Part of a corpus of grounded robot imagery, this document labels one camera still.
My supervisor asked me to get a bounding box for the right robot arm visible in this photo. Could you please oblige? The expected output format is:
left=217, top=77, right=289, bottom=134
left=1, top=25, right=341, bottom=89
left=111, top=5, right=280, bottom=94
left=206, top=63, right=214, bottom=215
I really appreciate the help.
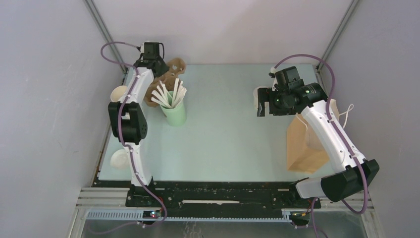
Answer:
left=257, top=66, right=379, bottom=207

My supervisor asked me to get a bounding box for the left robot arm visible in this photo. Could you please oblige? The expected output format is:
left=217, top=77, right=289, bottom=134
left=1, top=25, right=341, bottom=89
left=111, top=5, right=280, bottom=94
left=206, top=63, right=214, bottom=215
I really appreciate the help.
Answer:
left=108, top=53, right=168, bottom=207

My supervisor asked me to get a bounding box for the single paper cup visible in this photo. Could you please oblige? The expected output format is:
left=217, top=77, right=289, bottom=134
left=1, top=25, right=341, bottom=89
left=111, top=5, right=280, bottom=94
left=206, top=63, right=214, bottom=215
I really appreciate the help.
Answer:
left=253, top=86, right=270, bottom=110

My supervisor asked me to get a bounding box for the stack of white lids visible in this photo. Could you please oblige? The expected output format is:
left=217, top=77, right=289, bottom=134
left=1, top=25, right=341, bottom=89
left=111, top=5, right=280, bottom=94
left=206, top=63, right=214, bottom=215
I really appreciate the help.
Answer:
left=110, top=149, right=130, bottom=170

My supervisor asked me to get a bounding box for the brown paper bag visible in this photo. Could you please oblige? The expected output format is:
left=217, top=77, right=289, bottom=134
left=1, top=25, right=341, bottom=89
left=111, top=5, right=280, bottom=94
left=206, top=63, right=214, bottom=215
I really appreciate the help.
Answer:
left=287, top=100, right=356, bottom=174

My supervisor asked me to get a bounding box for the stack of paper cups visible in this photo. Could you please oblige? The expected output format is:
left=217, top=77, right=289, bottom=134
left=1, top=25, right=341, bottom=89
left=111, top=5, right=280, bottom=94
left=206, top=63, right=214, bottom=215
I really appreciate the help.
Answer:
left=110, top=85, right=127, bottom=102

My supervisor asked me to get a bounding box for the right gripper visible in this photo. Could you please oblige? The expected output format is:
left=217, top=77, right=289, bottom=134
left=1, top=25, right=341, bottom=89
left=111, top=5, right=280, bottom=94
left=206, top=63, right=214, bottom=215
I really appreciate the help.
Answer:
left=258, top=87, right=296, bottom=117

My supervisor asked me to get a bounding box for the green cup holder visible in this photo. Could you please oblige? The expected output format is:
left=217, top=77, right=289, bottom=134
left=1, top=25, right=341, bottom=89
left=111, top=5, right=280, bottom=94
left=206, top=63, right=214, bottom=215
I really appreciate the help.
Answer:
left=160, top=101, right=187, bottom=127

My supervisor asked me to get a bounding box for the black front rail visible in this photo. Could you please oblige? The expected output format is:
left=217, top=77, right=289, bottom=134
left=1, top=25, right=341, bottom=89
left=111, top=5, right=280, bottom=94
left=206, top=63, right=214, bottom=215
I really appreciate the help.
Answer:
left=75, top=178, right=375, bottom=227

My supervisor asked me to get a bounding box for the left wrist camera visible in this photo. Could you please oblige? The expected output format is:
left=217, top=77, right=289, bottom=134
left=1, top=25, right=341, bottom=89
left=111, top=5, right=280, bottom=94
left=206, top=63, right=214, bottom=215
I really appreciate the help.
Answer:
left=137, top=41, right=165, bottom=60

